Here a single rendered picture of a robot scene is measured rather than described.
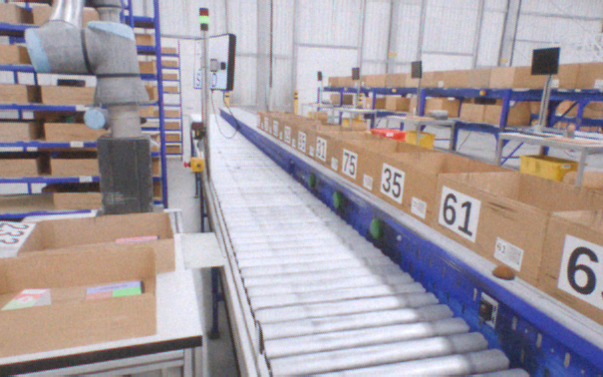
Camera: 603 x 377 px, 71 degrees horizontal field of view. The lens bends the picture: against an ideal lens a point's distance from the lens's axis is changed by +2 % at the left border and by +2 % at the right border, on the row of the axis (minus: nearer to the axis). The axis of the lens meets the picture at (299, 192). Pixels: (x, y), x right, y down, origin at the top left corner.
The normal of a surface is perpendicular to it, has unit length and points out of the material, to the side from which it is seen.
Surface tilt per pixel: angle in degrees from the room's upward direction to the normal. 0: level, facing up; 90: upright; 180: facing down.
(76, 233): 89
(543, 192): 90
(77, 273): 89
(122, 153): 90
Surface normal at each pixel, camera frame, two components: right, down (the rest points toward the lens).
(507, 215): -0.96, 0.04
